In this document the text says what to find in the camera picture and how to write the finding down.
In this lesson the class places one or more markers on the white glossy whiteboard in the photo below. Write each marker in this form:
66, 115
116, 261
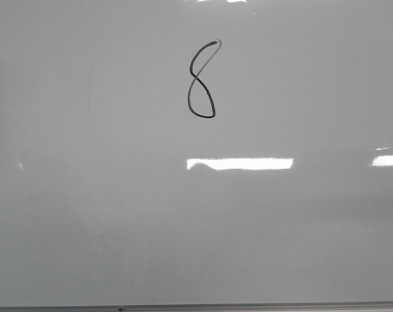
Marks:
195, 152

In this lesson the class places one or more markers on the grey aluminium whiteboard frame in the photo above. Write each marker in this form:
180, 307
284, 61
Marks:
313, 306

